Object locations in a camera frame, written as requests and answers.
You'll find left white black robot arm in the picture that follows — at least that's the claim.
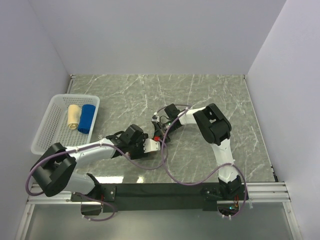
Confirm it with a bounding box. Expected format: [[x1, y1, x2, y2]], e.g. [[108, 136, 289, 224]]
[[29, 124, 149, 201]]

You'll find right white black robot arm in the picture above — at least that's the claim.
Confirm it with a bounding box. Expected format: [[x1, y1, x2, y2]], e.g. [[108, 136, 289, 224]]
[[151, 103, 243, 200]]

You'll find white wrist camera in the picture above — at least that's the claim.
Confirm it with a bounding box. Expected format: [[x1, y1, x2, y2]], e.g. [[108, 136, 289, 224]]
[[143, 138, 161, 153], [151, 112, 160, 123]]

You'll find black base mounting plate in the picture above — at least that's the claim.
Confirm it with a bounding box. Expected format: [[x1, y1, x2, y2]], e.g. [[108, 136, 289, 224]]
[[70, 182, 249, 216]]

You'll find rolled beige towel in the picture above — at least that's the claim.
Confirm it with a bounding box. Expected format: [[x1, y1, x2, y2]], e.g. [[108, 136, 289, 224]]
[[67, 104, 82, 130]]

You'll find aluminium rail frame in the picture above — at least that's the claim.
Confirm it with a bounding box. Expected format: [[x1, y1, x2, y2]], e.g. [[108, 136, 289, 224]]
[[25, 74, 295, 240]]

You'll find white plastic basket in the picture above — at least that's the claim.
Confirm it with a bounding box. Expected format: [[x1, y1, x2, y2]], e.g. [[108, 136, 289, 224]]
[[30, 94, 100, 156]]

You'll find rolled blue towel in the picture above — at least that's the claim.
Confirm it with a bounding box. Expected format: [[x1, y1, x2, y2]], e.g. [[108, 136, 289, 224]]
[[77, 104, 96, 134]]

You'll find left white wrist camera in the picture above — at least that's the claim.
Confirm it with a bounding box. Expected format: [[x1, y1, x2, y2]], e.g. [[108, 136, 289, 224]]
[[143, 138, 161, 153]]

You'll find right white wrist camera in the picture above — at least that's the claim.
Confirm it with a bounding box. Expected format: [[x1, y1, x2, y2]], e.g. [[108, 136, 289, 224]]
[[151, 112, 160, 123]]

